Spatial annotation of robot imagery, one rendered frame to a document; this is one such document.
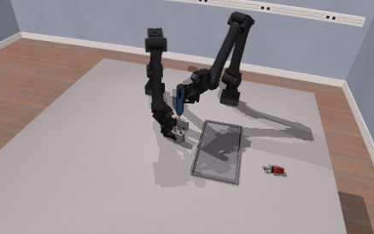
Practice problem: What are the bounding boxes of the grey metal bracket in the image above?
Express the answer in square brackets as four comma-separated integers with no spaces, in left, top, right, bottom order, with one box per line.
[171,119,189,137]

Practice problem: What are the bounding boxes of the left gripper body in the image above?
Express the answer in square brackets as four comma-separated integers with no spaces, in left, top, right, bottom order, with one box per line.
[184,85,201,102]

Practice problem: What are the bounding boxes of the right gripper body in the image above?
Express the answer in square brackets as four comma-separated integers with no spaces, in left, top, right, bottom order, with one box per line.
[161,119,177,135]

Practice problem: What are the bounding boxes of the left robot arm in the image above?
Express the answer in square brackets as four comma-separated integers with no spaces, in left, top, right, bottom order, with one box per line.
[188,12,254,101]

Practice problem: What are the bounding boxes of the dark blue nut driver barrel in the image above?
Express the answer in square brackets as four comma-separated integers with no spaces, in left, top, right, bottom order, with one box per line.
[176,84,184,124]

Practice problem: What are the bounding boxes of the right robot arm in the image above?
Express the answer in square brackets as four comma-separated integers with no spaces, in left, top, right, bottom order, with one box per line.
[144,28,174,126]

